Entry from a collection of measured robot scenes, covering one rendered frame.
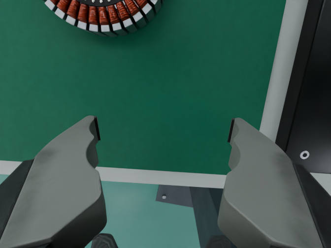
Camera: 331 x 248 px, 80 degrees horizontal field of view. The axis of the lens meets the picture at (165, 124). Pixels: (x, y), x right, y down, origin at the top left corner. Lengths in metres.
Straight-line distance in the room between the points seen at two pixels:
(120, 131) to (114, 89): 0.04
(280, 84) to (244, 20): 0.07
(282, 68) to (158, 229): 1.19
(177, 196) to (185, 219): 0.17
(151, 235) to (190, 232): 0.23
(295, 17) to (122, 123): 0.20
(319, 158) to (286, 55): 0.11
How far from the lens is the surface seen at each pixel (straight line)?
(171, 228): 1.32
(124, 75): 0.21
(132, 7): 0.18
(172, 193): 1.15
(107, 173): 0.25
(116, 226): 1.35
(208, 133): 0.22
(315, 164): 0.26
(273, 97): 0.24
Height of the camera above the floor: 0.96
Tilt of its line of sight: 74 degrees down
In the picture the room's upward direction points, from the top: 178 degrees counter-clockwise
